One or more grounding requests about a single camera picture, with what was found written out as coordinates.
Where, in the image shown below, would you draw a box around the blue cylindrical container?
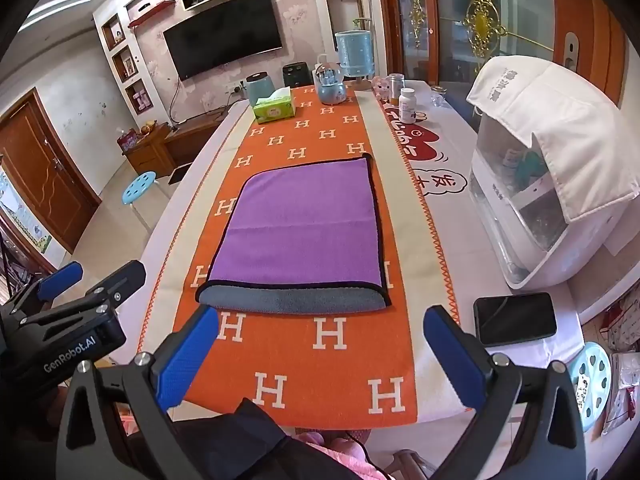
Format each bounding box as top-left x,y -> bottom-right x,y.
334,30 -> 376,92

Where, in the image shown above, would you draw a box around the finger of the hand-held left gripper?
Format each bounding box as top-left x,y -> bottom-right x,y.
0,261 -> 84,322
20,259 -> 147,332

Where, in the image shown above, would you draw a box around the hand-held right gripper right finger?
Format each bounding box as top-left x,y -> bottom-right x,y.
423,304 -> 587,480

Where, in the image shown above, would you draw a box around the light blue snow globe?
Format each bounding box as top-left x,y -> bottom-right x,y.
312,62 -> 347,106

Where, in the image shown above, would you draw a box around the silver door handle plate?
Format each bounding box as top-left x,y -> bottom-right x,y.
562,32 -> 580,68

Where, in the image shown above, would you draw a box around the wooden television cabinet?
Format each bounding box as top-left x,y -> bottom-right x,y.
120,110 -> 231,178

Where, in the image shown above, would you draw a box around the large gold door ornament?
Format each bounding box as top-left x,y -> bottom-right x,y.
460,0 -> 507,57

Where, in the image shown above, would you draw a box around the white cloth appliance cover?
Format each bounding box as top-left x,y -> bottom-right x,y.
466,53 -> 640,224

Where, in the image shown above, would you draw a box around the white countertop appliance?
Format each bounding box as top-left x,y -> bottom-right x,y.
467,105 -> 626,291

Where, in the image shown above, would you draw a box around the brown wooden door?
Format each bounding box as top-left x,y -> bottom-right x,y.
0,87 -> 101,253

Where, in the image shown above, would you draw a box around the black small appliance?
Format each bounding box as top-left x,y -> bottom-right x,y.
281,61 -> 312,88

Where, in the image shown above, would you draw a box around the green tissue box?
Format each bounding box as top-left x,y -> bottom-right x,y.
251,86 -> 297,125

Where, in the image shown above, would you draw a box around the black smartphone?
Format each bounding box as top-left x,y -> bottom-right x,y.
473,292 -> 558,347

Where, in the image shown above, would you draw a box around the orange printed blanket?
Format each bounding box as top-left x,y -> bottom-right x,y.
137,82 -> 461,431

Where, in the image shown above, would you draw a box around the person's dark jacket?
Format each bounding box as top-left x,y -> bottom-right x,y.
170,397 -> 396,480

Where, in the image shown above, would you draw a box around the white printed tablecloth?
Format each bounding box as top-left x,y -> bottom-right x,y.
107,80 -> 591,433

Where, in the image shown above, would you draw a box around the glass jar with metal lid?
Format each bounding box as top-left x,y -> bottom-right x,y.
387,73 -> 407,106

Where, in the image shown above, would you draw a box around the black television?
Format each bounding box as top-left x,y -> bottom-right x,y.
162,0 -> 283,81

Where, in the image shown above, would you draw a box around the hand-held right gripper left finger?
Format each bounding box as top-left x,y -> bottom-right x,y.
56,304 -> 236,480

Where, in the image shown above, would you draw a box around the red wall shelf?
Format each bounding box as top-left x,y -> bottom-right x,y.
127,1 -> 176,28

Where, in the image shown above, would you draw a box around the small gold door ornament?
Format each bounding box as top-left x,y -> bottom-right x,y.
407,0 -> 426,51

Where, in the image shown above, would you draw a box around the white pill bottle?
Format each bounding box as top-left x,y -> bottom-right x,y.
397,87 -> 418,124

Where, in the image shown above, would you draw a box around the plastic bags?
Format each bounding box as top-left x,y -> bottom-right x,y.
597,305 -> 640,436

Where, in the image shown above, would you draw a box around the blue round stool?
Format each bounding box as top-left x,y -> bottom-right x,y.
567,341 -> 612,433
122,171 -> 171,233

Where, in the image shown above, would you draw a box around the purple and grey towel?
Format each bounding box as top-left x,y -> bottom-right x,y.
195,152 -> 393,315

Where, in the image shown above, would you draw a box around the wall niche shelves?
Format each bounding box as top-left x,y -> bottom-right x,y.
102,12 -> 156,118

